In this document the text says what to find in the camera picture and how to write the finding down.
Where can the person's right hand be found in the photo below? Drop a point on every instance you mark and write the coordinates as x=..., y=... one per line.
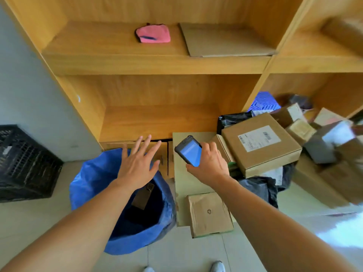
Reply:
x=211, y=167

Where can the person's left hand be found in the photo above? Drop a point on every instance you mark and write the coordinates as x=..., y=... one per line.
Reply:
x=136, y=169

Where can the person's left middle finger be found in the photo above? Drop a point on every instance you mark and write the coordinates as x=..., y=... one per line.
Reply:
x=147, y=145

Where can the person's right thumb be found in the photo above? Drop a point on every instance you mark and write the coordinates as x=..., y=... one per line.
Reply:
x=192, y=167

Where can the person's left little finger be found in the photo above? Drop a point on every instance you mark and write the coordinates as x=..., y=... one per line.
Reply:
x=124, y=155

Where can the person's left thumb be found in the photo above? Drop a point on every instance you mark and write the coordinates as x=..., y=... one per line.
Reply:
x=156, y=168

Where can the black handheld scanner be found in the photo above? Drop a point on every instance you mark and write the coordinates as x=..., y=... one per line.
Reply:
x=189, y=151

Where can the person's left forearm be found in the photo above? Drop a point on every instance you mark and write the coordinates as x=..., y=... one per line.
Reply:
x=73, y=229

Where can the person's right forearm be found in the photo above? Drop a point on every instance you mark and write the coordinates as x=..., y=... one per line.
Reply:
x=272, y=229

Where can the long pale flat cardboard box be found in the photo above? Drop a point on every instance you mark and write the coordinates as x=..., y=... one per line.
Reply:
x=184, y=184

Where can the small brown parcel box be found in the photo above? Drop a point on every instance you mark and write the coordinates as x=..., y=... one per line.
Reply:
x=143, y=196

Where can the large blue woven bag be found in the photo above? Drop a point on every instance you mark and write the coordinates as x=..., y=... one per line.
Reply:
x=96, y=172

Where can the crumpled brown cardboard box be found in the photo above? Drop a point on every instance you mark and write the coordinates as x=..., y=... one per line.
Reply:
x=208, y=213

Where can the wooden shelf unit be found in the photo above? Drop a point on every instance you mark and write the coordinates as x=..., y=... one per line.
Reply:
x=158, y=87

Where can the black plastic mailer bag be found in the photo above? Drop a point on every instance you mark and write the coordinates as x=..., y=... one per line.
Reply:
x=232, y=120

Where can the cardboard box with white label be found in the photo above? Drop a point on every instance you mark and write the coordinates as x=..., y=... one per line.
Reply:
x=261, y=144

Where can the dark grey plastic mailer bag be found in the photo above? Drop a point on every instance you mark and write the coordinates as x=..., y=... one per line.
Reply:
x=263, y=186

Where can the blue ribbed mailer bag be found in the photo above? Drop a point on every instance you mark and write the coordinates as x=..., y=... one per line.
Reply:
x=263, y=101

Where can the person's left shoe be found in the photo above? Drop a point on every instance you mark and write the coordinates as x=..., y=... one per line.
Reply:
x=148, y=269

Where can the person's shoe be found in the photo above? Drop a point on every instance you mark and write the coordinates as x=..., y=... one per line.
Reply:
x=148, y=269
x=218, y=267

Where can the black plastic crate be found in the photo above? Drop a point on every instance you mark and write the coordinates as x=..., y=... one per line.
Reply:
x=22, y=164

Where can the person's right shoe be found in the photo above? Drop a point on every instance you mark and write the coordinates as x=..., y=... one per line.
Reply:
x=218, y=267

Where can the pink fabric pouch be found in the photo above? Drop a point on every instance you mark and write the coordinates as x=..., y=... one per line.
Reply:
x=153, y=34

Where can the small pale cardboard box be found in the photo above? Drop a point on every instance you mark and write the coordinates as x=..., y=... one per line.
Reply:
x=301, y=131

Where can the flat brown cardboard sheet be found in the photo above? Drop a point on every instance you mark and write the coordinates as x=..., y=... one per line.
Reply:
x=224, y=41

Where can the grey cardboard box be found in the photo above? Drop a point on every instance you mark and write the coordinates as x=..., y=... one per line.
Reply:
x=326, y=144

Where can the large brown cardboard box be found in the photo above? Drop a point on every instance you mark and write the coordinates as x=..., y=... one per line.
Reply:
x=331, y=181

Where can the pale pinkish cardboard box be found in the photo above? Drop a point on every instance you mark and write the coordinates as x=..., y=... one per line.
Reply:
x=326, y=116

